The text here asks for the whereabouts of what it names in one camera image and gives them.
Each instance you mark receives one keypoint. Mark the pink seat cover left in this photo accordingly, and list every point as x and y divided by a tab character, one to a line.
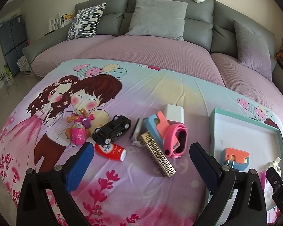
179	56

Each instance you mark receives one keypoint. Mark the cream hair claw clip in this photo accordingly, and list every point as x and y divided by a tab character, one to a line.
275	165

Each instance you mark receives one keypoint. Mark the black white patterned pillow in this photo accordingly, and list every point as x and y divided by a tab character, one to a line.
86	22

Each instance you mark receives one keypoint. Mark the pink puppy toy figure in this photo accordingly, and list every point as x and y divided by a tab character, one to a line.
79	131

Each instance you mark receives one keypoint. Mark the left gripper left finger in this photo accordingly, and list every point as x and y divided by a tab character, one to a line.
34	207

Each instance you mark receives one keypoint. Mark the gold patterned lighter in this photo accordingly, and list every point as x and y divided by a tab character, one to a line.
157	156

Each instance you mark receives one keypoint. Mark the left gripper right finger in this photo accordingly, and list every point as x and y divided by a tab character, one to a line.
249	206

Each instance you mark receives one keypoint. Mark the grey purple pillow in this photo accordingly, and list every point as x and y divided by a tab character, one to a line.
253	50

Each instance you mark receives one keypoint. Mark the white charger plug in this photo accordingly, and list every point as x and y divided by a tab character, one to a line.
174	114

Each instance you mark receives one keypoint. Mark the teal rimmed white tray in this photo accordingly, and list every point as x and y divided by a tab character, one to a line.
263	142

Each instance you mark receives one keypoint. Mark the dark blue cabinet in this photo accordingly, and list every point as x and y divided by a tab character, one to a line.
13	39

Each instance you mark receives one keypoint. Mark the pink seat cover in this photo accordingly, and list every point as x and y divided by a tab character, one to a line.
179	56
249	83

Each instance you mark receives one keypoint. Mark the pink seat cover right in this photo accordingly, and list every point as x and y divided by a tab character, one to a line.
249	83

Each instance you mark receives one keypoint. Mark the red white tube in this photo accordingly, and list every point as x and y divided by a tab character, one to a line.
111	151

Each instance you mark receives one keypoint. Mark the grey sofa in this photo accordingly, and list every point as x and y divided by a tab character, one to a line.
208	25

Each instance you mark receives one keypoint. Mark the cartoon print cloth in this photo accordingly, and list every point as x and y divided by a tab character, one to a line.
132	192

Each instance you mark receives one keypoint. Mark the black toy car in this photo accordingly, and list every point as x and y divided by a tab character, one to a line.
111	131

